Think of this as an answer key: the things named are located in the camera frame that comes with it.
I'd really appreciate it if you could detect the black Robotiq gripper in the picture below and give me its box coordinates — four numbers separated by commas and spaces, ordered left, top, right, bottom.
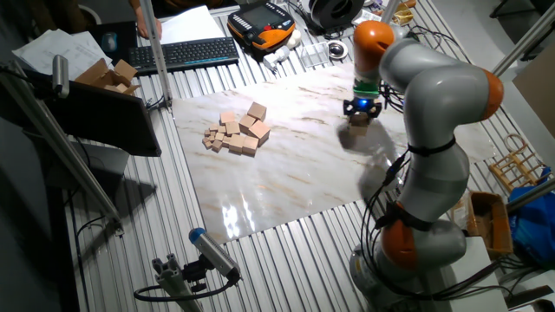
343, 96, 384, 120

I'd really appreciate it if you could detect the large wooden cube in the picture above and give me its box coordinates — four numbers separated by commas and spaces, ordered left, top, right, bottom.
246, 101, 268, 121
348, 111, 370, 138
248, 120, 271, 147
238, 114, 258, 134

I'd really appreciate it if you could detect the person right forearm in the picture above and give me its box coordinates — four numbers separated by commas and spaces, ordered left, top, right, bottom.
122, 0, 147, 15

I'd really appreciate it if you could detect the printed paper stack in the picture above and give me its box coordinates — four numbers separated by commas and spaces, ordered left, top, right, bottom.
11, 29, 114, 81

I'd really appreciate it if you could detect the person right hand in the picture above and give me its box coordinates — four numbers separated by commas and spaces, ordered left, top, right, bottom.
133, 10, 163, 41

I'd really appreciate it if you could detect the clear plastic box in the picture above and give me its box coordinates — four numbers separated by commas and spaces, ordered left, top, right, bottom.
299, 42, 330, 68

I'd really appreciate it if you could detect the white power strip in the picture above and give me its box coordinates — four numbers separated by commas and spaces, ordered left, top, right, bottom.
351, 8, 383, 26

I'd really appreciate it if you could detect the white egg shaped object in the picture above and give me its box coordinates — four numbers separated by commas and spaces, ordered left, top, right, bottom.
285, 29, 303, 49

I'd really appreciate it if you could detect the black filament spool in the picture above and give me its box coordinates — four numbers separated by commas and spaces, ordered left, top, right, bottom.
308, 0, 367, 31

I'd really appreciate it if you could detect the white plug adapter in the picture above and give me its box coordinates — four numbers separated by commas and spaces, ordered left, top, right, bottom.
262, 45, 291, 73

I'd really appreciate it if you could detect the gold foil bag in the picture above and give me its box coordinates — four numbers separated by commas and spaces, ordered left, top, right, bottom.
392, 1, 416, 26

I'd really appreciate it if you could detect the marble pattern board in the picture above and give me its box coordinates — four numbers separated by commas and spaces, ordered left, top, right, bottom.
172, 42, 499, 245

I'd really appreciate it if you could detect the orange black teach pendant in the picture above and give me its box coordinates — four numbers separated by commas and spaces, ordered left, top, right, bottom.
226, 1, 297, 55

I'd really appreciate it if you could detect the wooden rack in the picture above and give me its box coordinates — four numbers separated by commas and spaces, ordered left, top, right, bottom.
488, 133, 552, 194

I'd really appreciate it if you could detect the brown cardboard sheet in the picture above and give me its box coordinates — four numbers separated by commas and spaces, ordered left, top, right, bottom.
512, 41, 555, 140

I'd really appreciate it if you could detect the brown cardboard box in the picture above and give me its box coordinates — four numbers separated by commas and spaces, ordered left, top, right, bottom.
466, 190, 515, 260

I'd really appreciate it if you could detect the black computer keyboard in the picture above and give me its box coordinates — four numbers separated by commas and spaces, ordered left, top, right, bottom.
127, 36, 240, 77

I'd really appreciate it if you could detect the white paper sheet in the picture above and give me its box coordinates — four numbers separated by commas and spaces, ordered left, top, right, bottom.
156, 4, 227, 46

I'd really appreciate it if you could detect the white robot plinth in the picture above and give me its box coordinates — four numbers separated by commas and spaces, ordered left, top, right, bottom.
427, 236, 511, 312

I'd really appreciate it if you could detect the blue bag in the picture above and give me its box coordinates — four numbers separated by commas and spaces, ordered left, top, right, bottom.
507, 166, 555, 266

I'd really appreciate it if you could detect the black mouse pad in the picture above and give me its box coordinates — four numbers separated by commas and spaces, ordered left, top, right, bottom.
88, 20, 140, 66

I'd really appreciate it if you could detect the black monitor panel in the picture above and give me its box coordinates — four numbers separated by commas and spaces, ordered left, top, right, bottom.
23, 68, 163, 158

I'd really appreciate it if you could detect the grey computer mouse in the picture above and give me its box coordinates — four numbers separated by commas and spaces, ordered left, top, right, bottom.
101, 31, 119, 54

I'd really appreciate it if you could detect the small open cardboard box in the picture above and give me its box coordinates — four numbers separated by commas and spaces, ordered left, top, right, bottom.
74, 58, 142, 97

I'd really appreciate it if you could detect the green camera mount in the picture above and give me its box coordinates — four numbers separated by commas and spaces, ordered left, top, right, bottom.
352, 80, 382, 101

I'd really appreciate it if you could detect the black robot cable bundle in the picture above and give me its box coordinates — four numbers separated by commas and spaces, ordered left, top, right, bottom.
359, 81, 521, 304

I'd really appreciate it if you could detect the aluminium frame post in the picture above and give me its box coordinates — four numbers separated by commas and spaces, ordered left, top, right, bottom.
139, 0, 174, 110
380, 0, 402, 25
492, 2, 555, 79

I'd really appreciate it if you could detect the aluminium frame beam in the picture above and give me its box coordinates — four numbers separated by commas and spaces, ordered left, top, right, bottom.
0, 59, 126, 237
505, 176, 555, 214

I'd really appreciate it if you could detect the grey camera blue tip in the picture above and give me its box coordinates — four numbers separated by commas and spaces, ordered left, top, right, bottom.
187, 226, 242, 282

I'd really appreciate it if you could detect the aluminium camera bracket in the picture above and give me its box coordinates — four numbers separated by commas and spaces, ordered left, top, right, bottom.
151, 253, 207, 312

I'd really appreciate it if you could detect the black camera cable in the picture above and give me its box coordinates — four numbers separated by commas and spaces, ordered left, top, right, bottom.
133, 271, 242, 303

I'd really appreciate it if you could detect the grey camera on frame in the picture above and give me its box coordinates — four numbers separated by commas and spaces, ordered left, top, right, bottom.
51, 54, 71, 100

